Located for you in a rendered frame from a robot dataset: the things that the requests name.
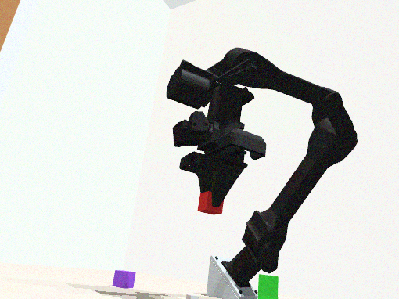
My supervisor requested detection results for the red block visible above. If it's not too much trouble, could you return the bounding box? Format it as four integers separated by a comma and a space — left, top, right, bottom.
198, 191, 224, 215

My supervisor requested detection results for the purple block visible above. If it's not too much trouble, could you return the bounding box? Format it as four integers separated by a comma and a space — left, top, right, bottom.
112, 270, 136, 288

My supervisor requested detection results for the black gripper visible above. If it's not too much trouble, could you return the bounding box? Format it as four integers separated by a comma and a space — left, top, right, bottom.
179, 110, 266, 207

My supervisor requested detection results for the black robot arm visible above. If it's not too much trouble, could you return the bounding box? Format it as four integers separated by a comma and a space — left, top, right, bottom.
166, 47, 358, 287

